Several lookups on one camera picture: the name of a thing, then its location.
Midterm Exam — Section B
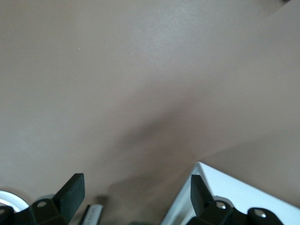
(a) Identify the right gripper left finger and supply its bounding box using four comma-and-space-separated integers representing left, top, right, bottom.
0, 172, 85, 225

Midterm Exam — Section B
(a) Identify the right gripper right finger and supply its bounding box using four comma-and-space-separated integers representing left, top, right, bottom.
191, 174, 285, 225

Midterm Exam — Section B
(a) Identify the white drawer cabinet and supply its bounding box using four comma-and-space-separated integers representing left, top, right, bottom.
161, 161, 300, 225

